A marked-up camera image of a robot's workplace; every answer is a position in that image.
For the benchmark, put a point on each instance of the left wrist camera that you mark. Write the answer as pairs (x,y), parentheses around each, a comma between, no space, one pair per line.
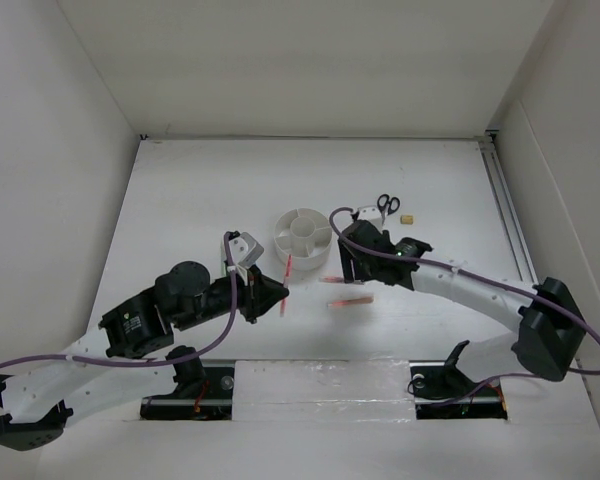
(240,252)

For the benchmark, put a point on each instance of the brown capped pen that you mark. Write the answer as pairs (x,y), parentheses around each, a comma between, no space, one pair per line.
(341,303)

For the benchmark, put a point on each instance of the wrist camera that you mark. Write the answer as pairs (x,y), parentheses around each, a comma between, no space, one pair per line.
(240,252)
(371,214)

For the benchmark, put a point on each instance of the front mounting rail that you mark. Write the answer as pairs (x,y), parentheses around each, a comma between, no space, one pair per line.
(377,391)

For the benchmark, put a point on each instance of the purple capped pen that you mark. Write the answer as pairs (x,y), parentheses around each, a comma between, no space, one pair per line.
(332,280)

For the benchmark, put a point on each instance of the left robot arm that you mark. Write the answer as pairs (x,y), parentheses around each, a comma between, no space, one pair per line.
(131,354)

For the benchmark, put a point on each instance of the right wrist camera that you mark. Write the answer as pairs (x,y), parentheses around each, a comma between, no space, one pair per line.
(371,214)

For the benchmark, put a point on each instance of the black handled scissors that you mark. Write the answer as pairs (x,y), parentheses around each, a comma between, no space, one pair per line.
(387,205)

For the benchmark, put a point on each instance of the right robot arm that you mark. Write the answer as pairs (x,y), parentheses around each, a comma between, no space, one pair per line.
(544,326)

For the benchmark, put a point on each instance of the aluminium rail at right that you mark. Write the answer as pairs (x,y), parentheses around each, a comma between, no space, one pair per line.
(505,207)

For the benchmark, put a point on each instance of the pink highlighter pen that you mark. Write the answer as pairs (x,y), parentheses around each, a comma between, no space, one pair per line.
(286,280)

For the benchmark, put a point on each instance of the white round divided organizer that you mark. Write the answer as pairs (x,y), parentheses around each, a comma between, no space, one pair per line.
(303,236)

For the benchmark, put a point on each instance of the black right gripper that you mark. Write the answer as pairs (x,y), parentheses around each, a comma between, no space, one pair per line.
(350,273)

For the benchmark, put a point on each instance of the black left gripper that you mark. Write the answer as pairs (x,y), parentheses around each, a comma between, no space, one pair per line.
(260,293)

